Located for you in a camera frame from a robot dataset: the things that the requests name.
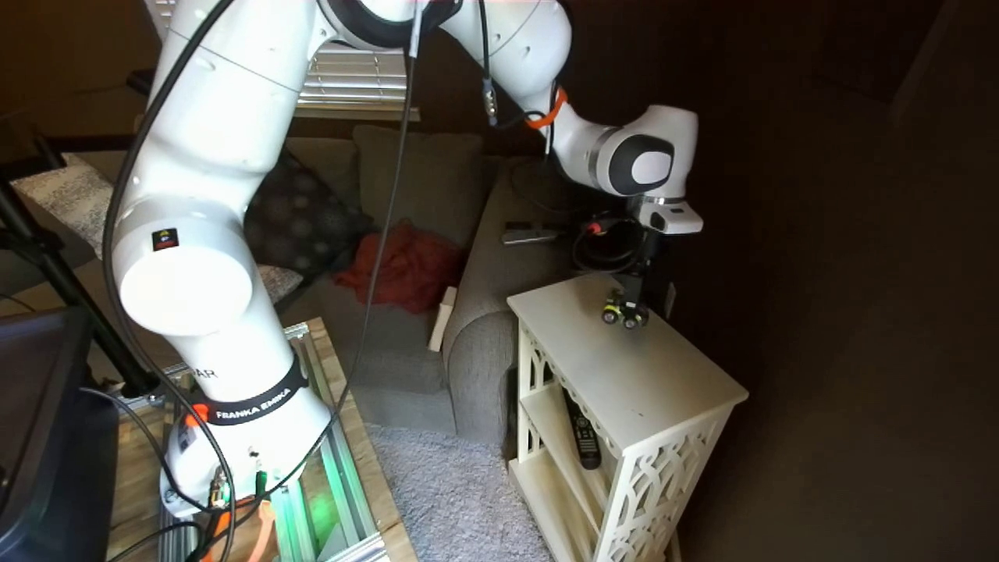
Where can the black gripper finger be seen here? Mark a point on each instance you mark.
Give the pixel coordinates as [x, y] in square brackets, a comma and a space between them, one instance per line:
[647, 292]
[630, 286]

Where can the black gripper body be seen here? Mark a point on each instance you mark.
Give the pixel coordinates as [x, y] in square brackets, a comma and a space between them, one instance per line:
[647, 248]

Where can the small green toy car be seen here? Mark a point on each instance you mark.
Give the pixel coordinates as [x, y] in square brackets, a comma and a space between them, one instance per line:
[625, 312]

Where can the grey remote control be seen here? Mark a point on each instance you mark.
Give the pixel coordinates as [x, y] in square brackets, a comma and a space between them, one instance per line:
[528, 237]

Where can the white side table stand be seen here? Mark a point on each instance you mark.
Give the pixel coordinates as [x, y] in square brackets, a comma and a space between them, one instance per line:
[654, 402]

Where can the black remote on shelf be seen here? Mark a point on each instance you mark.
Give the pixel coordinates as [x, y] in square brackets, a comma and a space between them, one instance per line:
[585, 436]

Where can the grey sofa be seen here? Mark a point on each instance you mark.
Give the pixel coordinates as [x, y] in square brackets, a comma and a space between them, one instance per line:
[447, 186]

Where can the red blanket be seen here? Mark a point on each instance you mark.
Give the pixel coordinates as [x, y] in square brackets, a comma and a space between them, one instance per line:
[406, 267]

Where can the white window blinds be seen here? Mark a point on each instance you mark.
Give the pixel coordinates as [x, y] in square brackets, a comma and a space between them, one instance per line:
[363, 85]

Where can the dark patterned pillow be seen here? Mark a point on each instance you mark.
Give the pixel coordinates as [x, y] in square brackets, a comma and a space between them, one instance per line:
[300, 223]

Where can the black monitor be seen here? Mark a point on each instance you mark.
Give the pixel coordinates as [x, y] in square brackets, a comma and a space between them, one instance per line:
[54, 442]

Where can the black camera tripod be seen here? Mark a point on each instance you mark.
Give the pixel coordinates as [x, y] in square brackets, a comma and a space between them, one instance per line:
[28, 154]

